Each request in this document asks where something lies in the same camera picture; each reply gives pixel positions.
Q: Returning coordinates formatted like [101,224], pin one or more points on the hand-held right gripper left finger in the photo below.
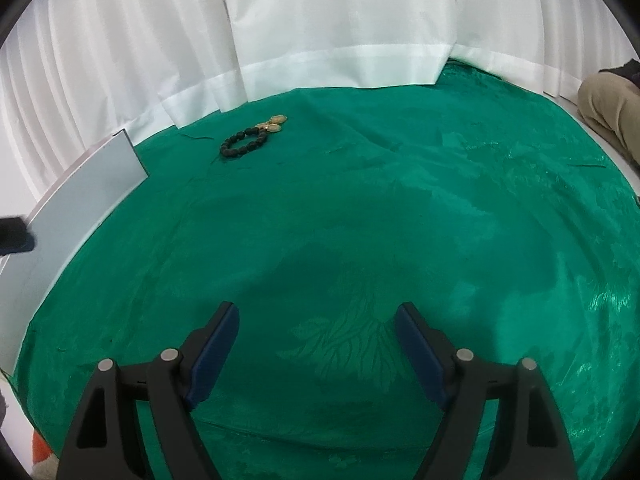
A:
[212,355]

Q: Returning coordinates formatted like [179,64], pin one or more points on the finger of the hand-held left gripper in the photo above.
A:
[15,235]

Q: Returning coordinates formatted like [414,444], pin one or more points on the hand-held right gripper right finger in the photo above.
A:
[422,355]

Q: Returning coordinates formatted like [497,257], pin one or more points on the white cardboard box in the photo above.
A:
[80,200]

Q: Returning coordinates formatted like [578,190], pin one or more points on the green cloth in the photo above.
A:
[350,185]

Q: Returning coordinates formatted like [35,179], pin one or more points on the orange cloth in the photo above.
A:
[42,450]

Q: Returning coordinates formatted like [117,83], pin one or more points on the person's khaki trouser leg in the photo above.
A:
[612,105]

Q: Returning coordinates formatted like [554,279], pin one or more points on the white curtain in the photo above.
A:
[325,20]

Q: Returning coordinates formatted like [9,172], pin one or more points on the dark cloth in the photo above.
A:
[625,70]

